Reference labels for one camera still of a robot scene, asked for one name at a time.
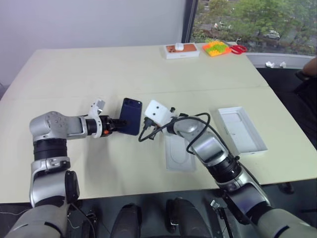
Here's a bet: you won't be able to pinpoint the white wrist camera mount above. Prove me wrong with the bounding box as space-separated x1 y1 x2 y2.
87 99 106 138
144 99 173 127

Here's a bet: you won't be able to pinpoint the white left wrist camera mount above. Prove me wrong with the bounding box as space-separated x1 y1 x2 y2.
87 99 106 138

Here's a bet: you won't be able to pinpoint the white parked car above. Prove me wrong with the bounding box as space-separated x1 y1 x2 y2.
263 30 281 40

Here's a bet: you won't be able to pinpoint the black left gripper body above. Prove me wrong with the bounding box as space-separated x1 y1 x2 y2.
100 116 116 136

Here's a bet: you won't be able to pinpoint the black chair base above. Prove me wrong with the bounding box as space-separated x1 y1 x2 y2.
278 182 296 195

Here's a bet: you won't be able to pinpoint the phone box with orange print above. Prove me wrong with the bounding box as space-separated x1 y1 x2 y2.
163 44 201 60

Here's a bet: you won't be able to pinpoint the white phone box base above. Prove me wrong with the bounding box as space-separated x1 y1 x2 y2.
217 106 269 156

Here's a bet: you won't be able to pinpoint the colourful building block toy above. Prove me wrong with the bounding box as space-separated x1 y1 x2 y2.
202 41 232 57

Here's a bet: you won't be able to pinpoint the person in dark clothes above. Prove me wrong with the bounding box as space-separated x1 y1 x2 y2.
293 56 317 139

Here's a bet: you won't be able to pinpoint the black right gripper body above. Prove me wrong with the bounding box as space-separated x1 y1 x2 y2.
141 117 159 134

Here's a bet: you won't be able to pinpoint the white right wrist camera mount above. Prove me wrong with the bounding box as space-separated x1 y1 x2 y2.
144 99 173 127

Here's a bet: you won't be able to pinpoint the grey side table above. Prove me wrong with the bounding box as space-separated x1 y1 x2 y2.
246 52 317 69

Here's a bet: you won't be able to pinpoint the dark rounded shape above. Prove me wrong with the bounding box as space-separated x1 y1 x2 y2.
165 197 207 238
112 202 144 238

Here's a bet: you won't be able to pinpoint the white phone box lid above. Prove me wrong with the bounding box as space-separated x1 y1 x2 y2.
165 132 198 172

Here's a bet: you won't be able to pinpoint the dark blue smartphone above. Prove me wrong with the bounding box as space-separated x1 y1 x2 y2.
119 97 144 136

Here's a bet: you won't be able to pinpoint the dark window frame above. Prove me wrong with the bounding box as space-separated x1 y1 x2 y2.
181 0 199 43

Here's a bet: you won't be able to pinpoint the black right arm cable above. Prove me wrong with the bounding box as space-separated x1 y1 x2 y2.
138 113 212 153

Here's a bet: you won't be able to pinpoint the red scissors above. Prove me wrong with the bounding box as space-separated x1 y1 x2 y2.
229 44 248 55

